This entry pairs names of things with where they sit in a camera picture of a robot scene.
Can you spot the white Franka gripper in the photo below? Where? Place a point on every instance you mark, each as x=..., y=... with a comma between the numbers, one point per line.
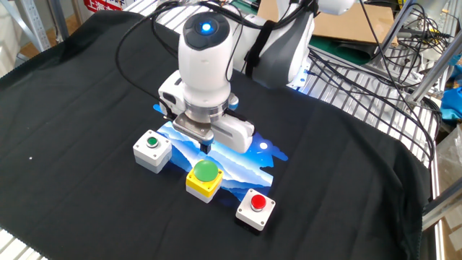
x=234, y=135

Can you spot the yellow box green mushroom button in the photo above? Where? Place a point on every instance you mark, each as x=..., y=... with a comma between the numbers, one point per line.
x=204, y=171

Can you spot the white box small green button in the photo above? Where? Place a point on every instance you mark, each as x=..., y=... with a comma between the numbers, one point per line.
x=151, y=153

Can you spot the white box red button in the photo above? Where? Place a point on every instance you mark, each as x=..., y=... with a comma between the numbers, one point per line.
x=254, y=215

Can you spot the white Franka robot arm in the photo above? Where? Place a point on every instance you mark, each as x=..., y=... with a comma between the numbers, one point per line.
x=205, y=72

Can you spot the black cloth with blue print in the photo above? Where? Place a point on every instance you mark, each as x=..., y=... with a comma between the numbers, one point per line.
x=72, y=144

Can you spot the red and white sign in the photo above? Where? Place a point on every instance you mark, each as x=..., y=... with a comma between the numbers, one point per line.
x=103, y=5

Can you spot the cardboard box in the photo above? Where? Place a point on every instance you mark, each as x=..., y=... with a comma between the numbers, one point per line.
x=353, y=25

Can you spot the perforated steel angle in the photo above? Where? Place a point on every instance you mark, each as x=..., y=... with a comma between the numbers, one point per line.
x=36, y=25

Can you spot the clear plastic bag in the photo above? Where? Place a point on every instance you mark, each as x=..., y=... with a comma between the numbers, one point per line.
x=451, y=155

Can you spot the silver bracket on gripper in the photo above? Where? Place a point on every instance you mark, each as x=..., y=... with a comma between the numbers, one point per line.
x=191, y=130

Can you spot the aluminium frame post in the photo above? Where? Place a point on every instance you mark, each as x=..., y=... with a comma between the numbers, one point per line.
x=393, y=32
x=433, y=72

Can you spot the grey metal rail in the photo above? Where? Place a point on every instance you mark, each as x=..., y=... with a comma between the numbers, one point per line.
x=442, y=209

